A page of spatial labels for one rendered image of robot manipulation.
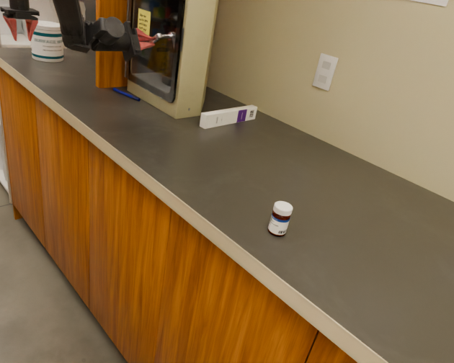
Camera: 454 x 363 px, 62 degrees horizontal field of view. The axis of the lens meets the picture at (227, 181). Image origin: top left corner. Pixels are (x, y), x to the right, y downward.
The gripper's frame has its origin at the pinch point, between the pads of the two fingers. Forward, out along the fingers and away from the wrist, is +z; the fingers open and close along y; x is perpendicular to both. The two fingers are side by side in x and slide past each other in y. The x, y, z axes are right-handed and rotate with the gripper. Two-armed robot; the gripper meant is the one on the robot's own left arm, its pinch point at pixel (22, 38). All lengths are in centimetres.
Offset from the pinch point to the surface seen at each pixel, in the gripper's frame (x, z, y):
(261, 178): -90, 16, 28
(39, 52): 30.5, 12.4, 16.1
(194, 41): -46, -10, 37
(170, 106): -42, 13, 32
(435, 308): -139, 16, 22
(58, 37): 28.7, 5.4, 23.3
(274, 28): -45, -15, 76
